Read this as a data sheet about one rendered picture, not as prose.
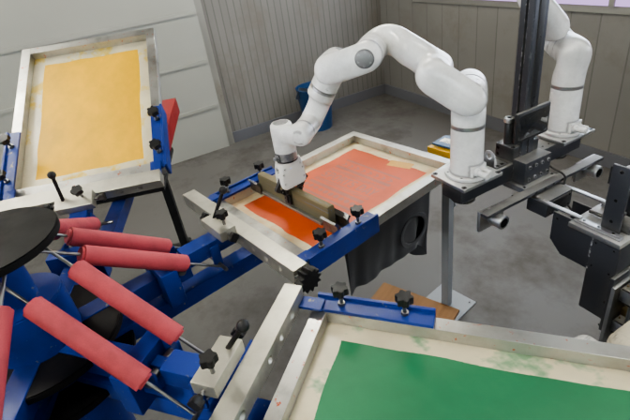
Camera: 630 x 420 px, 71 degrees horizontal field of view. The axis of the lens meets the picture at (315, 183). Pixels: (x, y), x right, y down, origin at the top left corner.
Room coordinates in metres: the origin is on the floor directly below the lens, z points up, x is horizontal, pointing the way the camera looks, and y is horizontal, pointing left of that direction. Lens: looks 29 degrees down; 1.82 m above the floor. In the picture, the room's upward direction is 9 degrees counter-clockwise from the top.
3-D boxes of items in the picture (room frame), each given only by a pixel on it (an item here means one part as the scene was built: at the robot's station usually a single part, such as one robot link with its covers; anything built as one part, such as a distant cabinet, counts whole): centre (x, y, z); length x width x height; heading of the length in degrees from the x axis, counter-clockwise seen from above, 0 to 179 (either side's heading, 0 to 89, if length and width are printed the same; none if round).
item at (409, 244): (1.40, -0.23, 0.77); 0.46 x 0.09 x 0.36; 127
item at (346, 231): (1.14, -0.05, 0.98); 0.30 x 0.05 x 0.07; 127
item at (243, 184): (1.59, 0.28, 0.98); 0.30 x 0.05 x 0.07; 127
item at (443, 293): (1.75, -0.61, 0.48); 0.22 x 0.22 x 0.96; 37
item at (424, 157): (1.51, -0.08, 0.97); 0.79 x 0.58 x 0.04; 127
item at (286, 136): (1.36, 0.05, 1.26); 0.15 x 0.10 x 0.11; 68
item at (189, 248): (1.17, 0.37, 1.02); 0.17 x 0.06 x 0.05; 127
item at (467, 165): (1.16, -0.47, 1.21); 0.16 x 0.13 x 0.15; 25
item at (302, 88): (4.59, -0.12, 0.25); 0.44 x 0.39 x 0.50; 115
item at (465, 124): (1.16, -0.46, 1.37); 0.13 x 0.10 x 0.16; 158
